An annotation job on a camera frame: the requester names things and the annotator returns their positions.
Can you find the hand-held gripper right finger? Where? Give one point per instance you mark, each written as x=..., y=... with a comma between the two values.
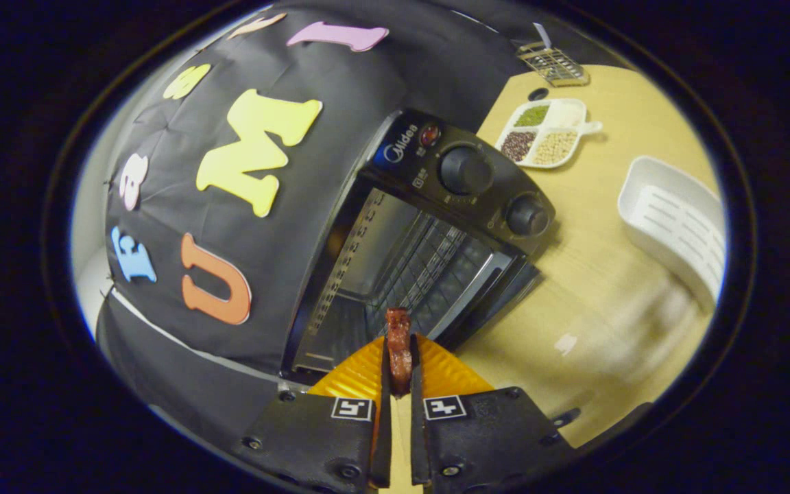
x=417, y=439

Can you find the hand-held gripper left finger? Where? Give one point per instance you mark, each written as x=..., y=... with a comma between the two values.
x=385, y=439

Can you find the brown meat steak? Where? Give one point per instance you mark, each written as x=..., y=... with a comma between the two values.
x=399, y=350

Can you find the black toaster oven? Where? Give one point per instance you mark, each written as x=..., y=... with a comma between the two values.
x=467, y=171

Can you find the white divided dish with grains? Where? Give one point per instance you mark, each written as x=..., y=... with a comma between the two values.
x=553, y=137

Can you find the white plastic tray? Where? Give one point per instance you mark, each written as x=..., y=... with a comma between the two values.
x=676, y=219

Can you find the small round black disc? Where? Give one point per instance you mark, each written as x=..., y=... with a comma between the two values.
x=538, y=94

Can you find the white spoon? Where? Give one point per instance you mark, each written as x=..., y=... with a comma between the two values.
x=542, y=36

